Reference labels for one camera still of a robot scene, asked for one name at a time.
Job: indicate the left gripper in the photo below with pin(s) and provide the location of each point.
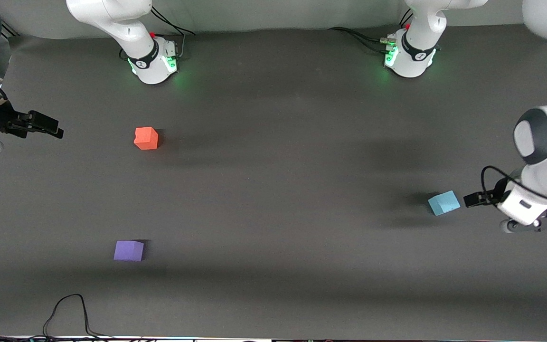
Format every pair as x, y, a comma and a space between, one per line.
495, 194

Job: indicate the light blue foam block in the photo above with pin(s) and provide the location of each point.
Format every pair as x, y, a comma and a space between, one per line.
444, 203

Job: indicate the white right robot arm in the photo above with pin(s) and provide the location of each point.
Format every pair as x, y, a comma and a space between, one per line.
126, 28

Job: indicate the orange foam block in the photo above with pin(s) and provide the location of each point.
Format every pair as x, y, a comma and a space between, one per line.
146, 138

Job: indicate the purple foam block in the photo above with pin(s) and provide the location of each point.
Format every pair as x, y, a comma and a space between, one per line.
128, 251

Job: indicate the dark grey table mat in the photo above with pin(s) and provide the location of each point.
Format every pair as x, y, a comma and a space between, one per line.
273, 237

